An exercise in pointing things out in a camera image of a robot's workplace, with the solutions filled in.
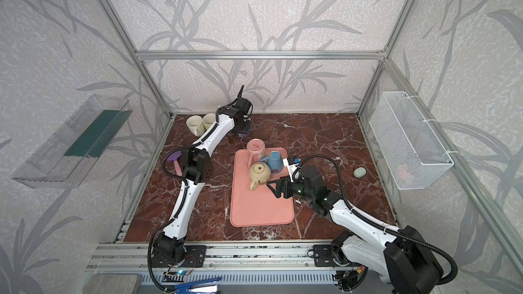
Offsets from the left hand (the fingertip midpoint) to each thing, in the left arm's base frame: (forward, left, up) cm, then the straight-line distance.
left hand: (245, 122), depth 105 cm
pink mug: (-18, -7, +3) cm, 19 cm away
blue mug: (-23, -16, -1) cm, 28 cm away
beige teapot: (-29, -9, 0) cm, 31 cm away
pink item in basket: (-35, -63, +13) cm, 73 cm away
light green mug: (+3, +21, -2) cm, 21 cm away
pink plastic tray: (-41, -10, -8) cm, 43 cm away
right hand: (-33, -15, +6) cm, 37 cm away
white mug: (-1, +26, -1) cm, 26 cm away
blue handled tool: (-68, +7, -7) cm, 68 cm away
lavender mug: (-10, 0, +3) cm, 11 cm away
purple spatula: (-16, +35, -9) cm, 39 cm away
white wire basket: (-34, -57, +28) cm, 72 cm away
